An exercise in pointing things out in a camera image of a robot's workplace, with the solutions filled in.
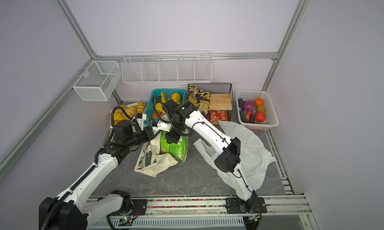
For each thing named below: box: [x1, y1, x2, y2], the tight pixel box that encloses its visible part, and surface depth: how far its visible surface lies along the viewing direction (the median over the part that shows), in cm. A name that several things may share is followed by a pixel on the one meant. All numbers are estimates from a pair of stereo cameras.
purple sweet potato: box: [250, 109, 256, 124], surface depth 108 cm
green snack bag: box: [160, 130, 189, 163], surface depth 74 cm
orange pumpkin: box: [254, 98, 265, 106], surface depth 115 cm
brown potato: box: [256, 104, 266, 113], surface depth 114 cm
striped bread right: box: [136, 100, 146, 114], surface depth 116 cm
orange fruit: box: [171, 92, 181, 100], surface depth 114 cm
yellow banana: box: [160, 91, 167, 104], surface depth 118 cm
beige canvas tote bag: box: [134, 132, 179, 178], surface depth 75 cm
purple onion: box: [243, 100, 255, 112], surface depth 110 cm
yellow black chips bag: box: [187, 84, 212, 114], surface depth 98 cm
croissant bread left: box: [113, 112, 124, 125], surface depth 110 cm
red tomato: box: [255, 111, 266, 123], surface depth 105 cm
